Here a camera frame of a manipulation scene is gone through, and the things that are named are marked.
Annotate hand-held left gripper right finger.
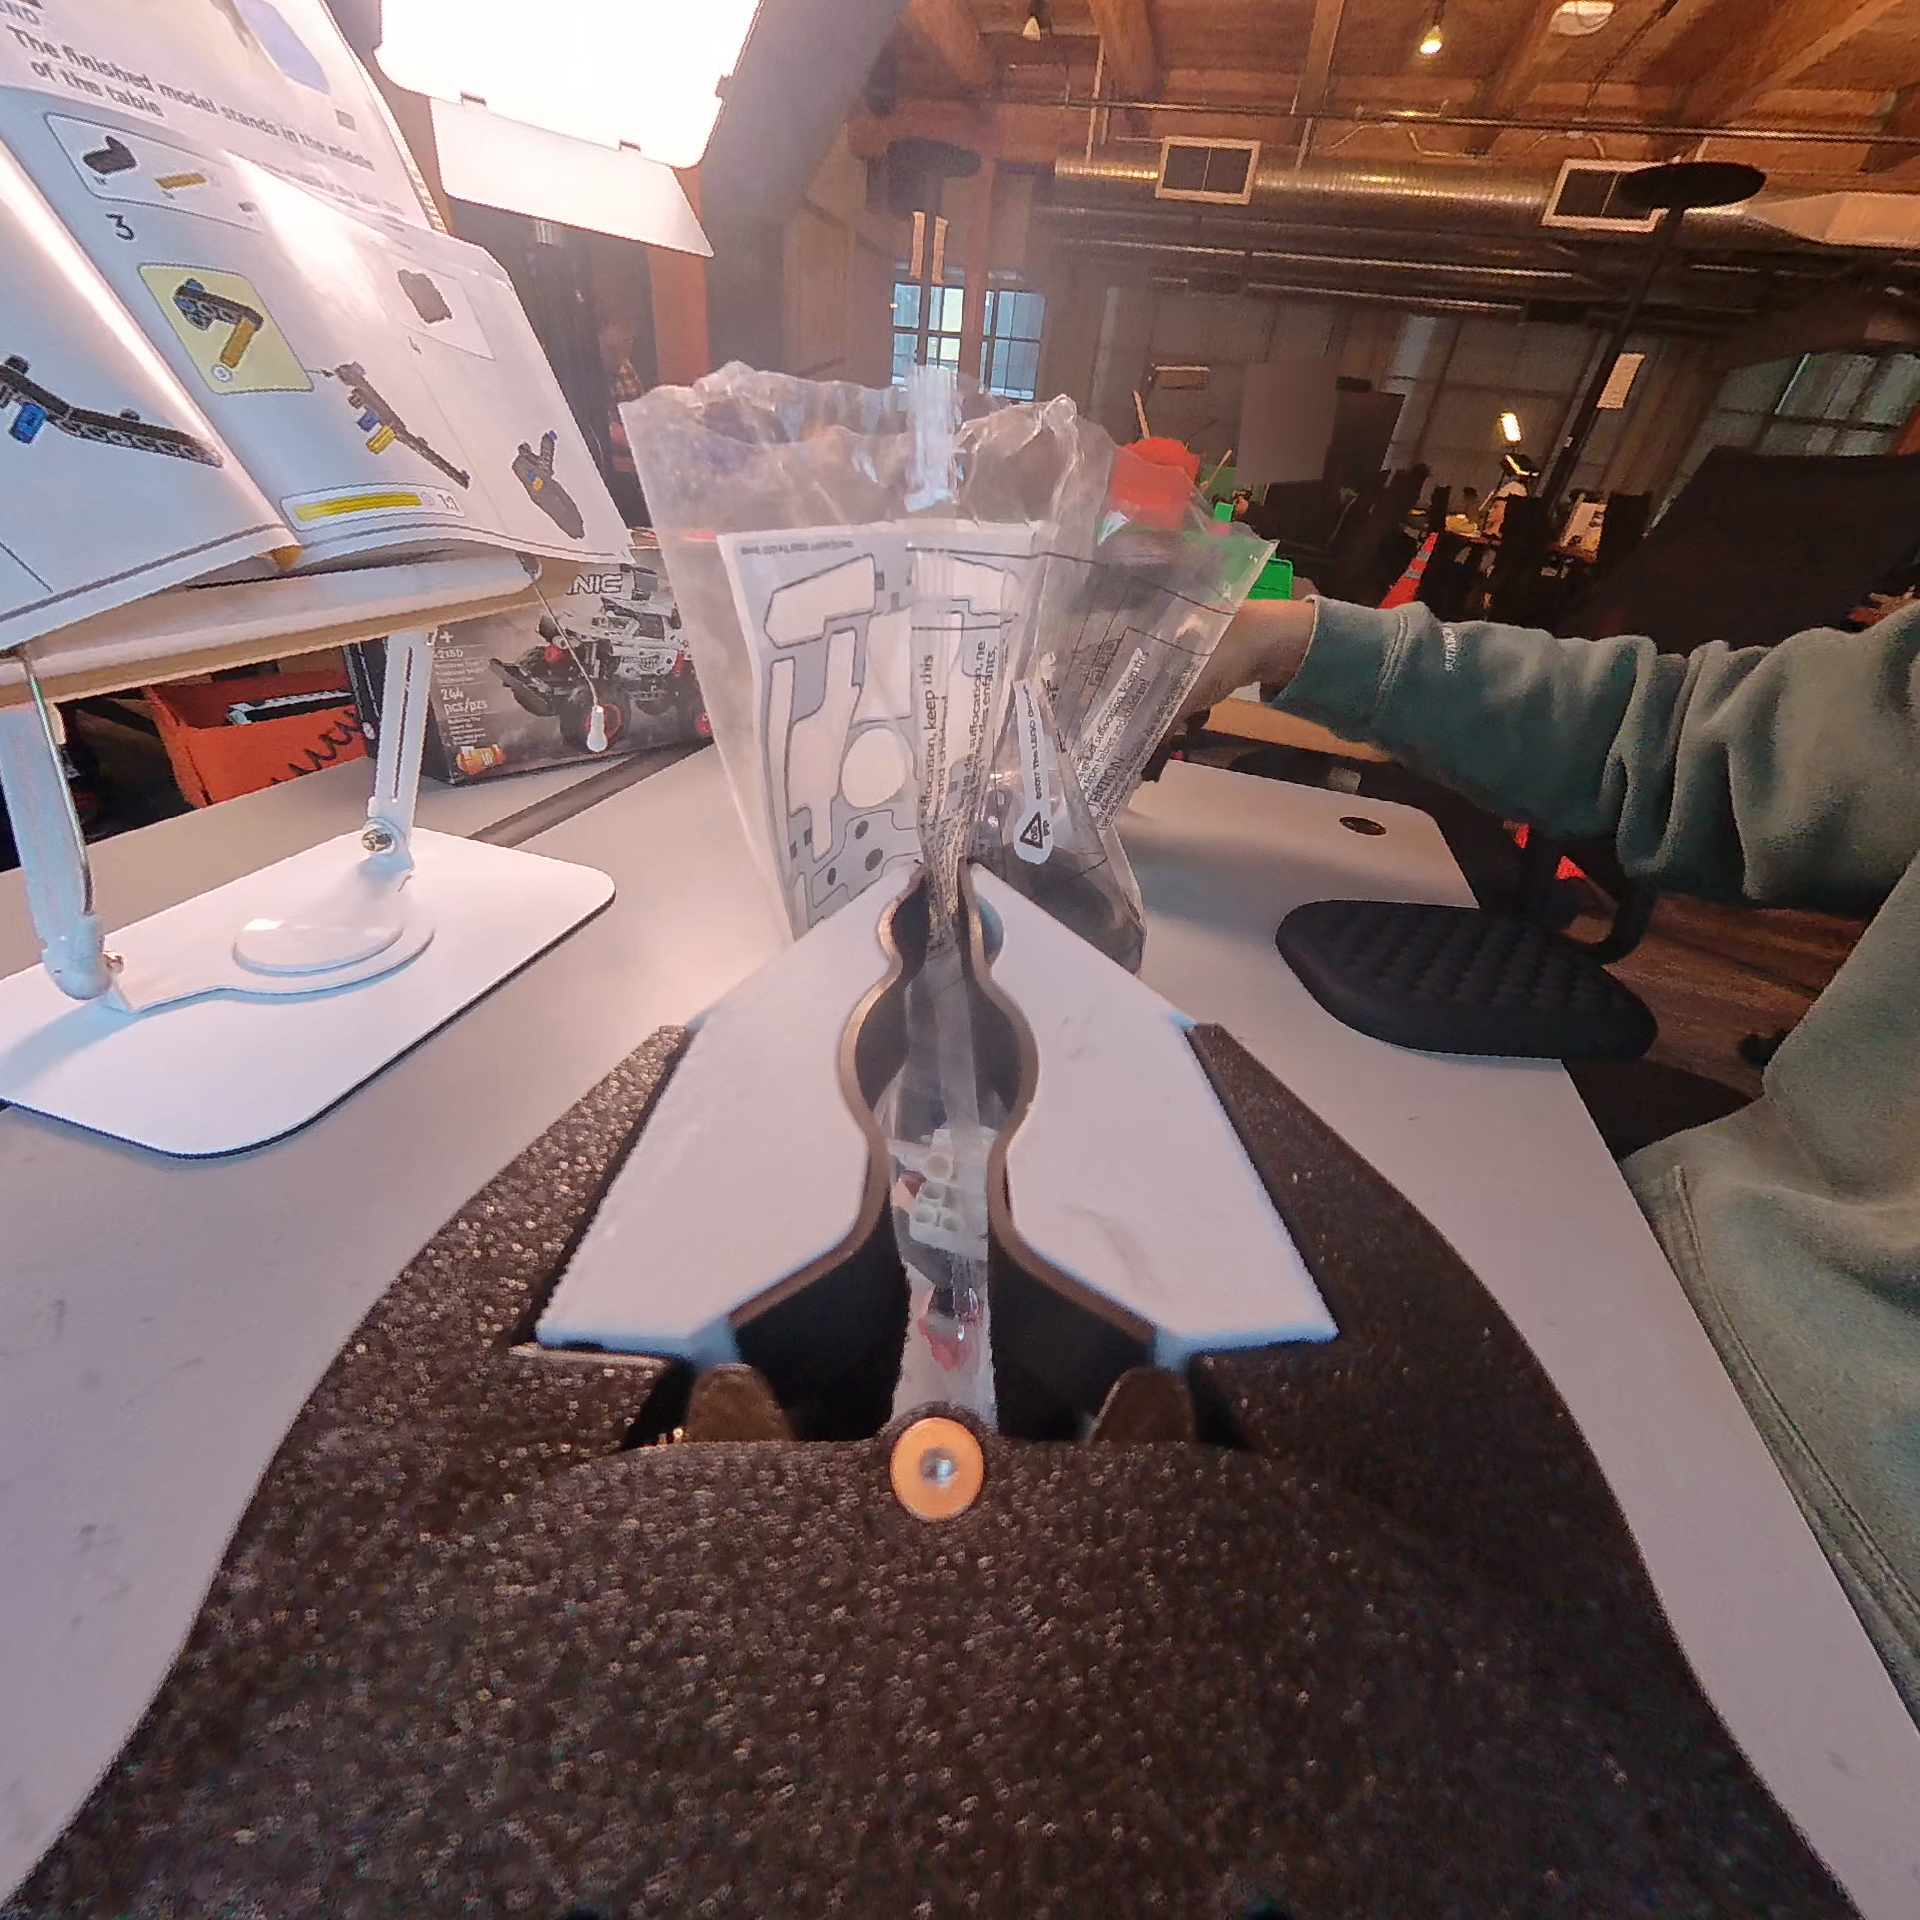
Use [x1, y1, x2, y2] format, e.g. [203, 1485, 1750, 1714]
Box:
[960, 868, 1339, 1430]

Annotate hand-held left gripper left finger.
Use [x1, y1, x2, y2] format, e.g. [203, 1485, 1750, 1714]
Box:
[541, 868, 956, 1430]

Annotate large clear plastic bag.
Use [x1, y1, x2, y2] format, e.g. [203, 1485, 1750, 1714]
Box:
[614, 358, 1281, 1435]

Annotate person's right hand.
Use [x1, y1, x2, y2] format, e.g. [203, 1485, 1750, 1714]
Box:
[1185, 594, 1321, 724]

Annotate white stand base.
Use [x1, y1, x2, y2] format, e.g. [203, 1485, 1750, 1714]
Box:
[0, 552, 619, 1160]

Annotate toy truck box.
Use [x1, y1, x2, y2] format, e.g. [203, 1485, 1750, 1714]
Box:
[342, 552, 725, 790]

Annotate orange crate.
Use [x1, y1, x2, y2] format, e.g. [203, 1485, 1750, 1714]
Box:
[145, 659, 369, 812]

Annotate person's torso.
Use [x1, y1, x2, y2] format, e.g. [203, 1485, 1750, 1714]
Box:
[1621, 864, 1920, 1718]

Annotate red toy wheel hub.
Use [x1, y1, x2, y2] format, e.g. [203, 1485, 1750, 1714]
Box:
[1102, 432, 1211, 533]

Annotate window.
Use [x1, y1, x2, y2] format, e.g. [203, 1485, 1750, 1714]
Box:
[890, 275, 1048, 399]

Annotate instruction booklet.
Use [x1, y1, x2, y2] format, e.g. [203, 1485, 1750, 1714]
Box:
[0, 0, 638, 654]

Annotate black floor lamp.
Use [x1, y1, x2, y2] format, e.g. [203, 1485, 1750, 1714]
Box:
[1541, 158, 1772, 616]

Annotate bright light panel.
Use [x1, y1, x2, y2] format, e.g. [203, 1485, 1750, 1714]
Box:
[373, 0, 771, 260]

